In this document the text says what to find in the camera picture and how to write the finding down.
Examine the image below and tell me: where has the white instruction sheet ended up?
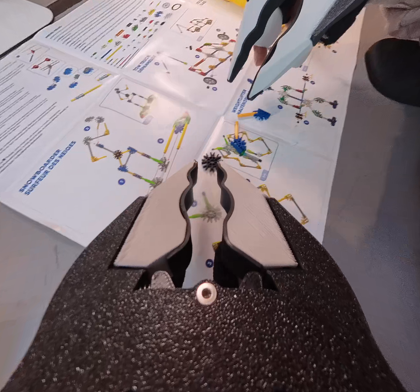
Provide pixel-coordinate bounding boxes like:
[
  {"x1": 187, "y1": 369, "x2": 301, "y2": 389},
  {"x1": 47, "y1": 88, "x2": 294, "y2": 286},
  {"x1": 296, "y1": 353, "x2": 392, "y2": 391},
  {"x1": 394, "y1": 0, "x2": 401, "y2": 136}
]
[{"x1": 0, "y1": 0, "x2": 365, "y2": 245}]

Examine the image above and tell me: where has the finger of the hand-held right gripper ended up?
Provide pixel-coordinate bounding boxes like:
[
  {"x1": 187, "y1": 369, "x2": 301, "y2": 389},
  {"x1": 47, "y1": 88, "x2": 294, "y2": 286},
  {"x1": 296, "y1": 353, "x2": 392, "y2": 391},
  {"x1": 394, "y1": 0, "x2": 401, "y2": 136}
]
[
  {"x1": 228, "y1": 0, "x2": 301, "y2": 84},
  {"x1": 248, "y1": 0, "x2": 358, "y2": 101}
]

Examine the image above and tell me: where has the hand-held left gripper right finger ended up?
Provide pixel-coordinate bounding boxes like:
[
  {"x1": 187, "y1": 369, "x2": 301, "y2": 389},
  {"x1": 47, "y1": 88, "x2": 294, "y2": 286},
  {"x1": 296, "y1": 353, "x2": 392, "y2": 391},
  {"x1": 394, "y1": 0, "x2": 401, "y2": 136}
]
[{"x1": 217, "y1": 164, "x2": 299, "y2": 287}]

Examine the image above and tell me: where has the black plastic connector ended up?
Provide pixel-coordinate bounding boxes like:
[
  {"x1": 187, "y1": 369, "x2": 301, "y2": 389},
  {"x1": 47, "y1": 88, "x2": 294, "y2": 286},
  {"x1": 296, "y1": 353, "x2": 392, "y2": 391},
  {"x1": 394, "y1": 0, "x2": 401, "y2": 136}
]
[{"x1": 202, "y1": 153, "x2": 222, "y2": 172}]

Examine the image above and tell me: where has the person's right hand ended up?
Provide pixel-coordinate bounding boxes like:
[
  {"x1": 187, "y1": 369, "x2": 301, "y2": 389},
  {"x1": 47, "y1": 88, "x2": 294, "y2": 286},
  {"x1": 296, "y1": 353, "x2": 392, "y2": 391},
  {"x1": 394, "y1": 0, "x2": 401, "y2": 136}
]
[{"x1": 253, "y1": 44, "x2": 270, "y2": 65}]

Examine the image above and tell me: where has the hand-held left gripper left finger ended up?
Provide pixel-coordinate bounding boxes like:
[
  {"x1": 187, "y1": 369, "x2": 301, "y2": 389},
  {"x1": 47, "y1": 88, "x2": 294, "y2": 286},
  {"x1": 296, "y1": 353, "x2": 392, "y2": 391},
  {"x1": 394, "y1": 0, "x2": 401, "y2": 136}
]
[{"x1": 113, "y1": 162, "x2": 199, "y2": 286}]

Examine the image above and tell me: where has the dark cloth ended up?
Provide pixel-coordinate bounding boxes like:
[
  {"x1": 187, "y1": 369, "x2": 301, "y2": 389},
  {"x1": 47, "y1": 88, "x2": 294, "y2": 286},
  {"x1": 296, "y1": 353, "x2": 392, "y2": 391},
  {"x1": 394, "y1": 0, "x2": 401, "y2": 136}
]
[{"x1": 364, "y1": 37, "x2": 420, "y2": 108}]

